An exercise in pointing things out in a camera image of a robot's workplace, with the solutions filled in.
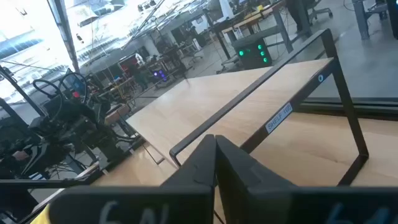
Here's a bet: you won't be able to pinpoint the grey table leg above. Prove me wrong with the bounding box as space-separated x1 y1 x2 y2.
352 0 389 40

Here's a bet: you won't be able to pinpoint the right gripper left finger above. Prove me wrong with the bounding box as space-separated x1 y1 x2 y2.
49 134 218 224

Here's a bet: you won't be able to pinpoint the wooden workbench black legs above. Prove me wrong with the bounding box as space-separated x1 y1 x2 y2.
214 1 295 60

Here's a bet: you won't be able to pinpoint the office chair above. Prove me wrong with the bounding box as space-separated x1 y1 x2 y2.
309 0 333 22

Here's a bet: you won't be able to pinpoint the person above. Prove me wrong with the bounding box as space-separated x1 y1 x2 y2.
285 0 312 34

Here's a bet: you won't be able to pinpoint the white shelf label sticker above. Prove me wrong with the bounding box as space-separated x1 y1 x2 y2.
265 103 294 134

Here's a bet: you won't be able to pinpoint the computer tower purple lights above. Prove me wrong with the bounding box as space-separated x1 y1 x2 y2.
152 69 169 82

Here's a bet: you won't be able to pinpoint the black computer tower green lights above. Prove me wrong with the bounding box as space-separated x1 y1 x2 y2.
232 36 274 70

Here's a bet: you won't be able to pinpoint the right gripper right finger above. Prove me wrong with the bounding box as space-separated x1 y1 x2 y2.
216 135 398 224

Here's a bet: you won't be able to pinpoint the yellow banana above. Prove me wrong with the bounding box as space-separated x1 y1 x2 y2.
30 203 52 224

